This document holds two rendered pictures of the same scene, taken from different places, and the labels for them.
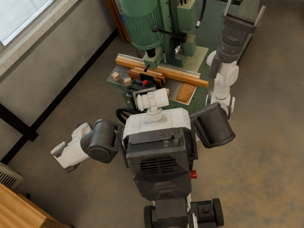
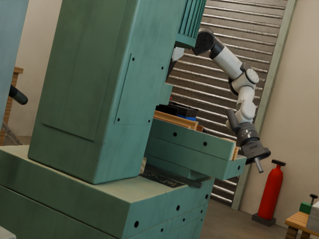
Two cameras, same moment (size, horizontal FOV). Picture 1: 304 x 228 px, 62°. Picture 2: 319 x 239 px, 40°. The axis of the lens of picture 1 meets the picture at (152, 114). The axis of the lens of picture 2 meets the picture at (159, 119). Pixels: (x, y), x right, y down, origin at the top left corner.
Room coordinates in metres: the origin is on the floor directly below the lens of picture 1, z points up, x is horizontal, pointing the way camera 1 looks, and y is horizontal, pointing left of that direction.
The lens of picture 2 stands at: (2.47, -0.47, 1.08)
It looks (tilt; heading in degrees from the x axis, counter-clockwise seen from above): 5 degrees down; 164
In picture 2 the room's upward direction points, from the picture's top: 14 degrees clockwise
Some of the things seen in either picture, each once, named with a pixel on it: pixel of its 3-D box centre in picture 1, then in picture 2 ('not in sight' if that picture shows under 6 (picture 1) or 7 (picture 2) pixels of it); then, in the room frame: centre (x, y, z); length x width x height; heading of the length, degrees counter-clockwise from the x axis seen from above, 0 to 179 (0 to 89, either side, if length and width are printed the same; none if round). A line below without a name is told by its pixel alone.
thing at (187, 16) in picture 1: (187, 14); not in sight; (1.18, -0.37, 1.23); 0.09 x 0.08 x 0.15; 138
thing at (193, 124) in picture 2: (144, 76); (170, 125); (1.10, -0.03, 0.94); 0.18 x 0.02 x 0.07; 48
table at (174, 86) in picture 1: (149, 87); (158, 140); (1.05, -0.04, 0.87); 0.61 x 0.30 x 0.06; 48
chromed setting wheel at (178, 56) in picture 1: (179, 50); not in sight; (1.14, -0.29, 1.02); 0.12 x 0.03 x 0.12; 138
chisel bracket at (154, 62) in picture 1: (154, 57); (151, 93); (1.14, -0.13, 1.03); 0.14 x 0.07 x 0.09; 138
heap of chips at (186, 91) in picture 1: (184, 91); not in sight; (0.90, -0.24, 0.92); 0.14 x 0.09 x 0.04; 138
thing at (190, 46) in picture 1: (187, 45); not in sight; (1.16, -0.35, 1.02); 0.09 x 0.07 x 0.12; 48
